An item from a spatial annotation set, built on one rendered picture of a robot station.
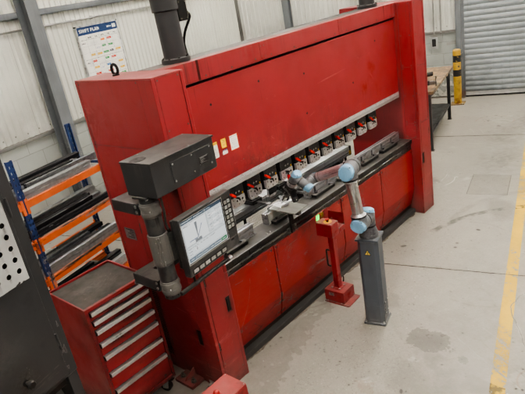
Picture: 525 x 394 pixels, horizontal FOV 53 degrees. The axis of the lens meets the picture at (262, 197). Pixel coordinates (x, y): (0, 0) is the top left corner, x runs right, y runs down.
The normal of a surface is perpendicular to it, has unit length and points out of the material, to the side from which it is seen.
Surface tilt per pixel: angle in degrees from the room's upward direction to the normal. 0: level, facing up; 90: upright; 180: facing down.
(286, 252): 90
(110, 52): 90
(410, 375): 0
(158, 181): 90
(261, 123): 90
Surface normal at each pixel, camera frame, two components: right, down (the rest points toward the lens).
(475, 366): -0.17, -0.92
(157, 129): -0.65, 0.38
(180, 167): 0.80, 0.09
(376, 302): -0.44, 0.40
